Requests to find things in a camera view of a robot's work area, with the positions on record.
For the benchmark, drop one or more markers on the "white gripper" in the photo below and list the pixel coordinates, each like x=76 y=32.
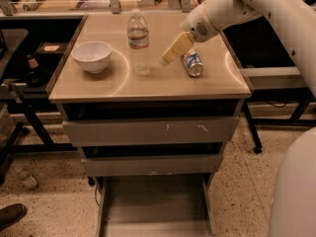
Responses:
x=198 y=26

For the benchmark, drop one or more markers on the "clear plastic water bottle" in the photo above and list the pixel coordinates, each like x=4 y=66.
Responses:
x=138 y=43

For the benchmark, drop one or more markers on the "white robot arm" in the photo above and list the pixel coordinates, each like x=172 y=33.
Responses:
x=293 y=212

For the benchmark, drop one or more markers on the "top grey drawer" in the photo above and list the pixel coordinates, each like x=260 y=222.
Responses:
x=150 y=131

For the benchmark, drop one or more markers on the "grey drawer cabinet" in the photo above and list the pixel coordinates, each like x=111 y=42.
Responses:
x=166 y=93

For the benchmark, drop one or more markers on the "middle grey drawer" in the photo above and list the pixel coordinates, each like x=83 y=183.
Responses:
x=152 y=165

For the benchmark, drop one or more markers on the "bottom open grey drawer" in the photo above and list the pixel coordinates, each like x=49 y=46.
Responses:
x=155 y=206

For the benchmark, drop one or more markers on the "small bottle on floor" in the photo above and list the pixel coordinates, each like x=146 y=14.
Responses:
x=28 y=180

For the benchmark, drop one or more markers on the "blue soda can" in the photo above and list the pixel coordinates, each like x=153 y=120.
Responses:
x=192 y=63

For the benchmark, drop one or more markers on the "white ceramic bowl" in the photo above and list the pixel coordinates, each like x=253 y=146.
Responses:
x=92 y=56

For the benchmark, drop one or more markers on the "brown shoe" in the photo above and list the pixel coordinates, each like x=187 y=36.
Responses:
x=11 y=214

